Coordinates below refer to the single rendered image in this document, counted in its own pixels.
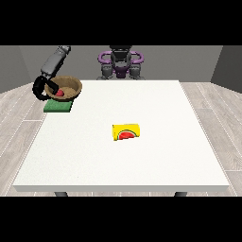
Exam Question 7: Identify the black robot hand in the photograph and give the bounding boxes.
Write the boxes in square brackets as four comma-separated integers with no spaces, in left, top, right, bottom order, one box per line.
[32,75,60,102]

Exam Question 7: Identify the brown wooden bowl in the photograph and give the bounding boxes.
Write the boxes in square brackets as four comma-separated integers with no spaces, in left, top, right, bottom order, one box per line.
[43,75,83,102]

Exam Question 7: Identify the green square pad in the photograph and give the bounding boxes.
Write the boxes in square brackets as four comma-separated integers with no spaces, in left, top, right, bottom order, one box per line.
[43,99,74,113]

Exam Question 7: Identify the yellow cup with melon print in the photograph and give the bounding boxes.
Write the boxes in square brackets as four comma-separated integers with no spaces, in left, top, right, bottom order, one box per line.
[112,123,141,142]

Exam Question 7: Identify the grey robot trunk purple rings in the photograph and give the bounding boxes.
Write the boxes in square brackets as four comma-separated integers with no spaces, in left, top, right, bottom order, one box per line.
[96,45,147,81]

